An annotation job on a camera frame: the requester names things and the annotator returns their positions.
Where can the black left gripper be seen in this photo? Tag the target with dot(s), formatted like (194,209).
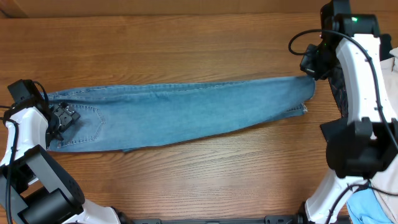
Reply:
(66,114)

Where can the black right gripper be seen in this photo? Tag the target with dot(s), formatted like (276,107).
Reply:
(307,66)

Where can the light blue denim jeans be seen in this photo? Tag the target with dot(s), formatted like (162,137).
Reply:
(128,117)

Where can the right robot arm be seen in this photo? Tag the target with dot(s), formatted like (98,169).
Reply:
(363,141)

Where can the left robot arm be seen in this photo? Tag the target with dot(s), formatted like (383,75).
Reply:
(35,188)

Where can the black patterned garment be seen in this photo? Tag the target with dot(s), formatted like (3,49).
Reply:
(340,90)

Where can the light blue shirt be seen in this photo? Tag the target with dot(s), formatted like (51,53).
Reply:
(364,208)

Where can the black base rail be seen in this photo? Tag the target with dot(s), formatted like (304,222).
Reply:
(268,219)

